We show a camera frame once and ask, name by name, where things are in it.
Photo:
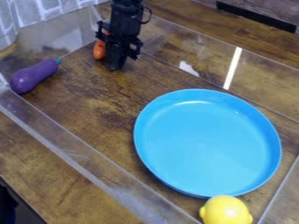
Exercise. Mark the white grey curtain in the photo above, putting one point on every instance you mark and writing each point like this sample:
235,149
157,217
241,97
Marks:
18,13

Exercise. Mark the blue round tray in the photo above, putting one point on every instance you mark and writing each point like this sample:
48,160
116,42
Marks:
207,143

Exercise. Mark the clear acrylic enclosure wall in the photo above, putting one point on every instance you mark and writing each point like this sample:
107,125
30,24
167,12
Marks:
67,155

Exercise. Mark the orange toy carrot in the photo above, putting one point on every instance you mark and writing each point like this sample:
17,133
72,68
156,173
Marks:
99,49

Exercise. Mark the purple toy eggplant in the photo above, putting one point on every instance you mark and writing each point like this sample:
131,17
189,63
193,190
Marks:
26,78

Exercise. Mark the yellow toy lemon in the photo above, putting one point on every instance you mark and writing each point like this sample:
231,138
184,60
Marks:
224,210

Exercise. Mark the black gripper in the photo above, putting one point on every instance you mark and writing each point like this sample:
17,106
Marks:
119,33

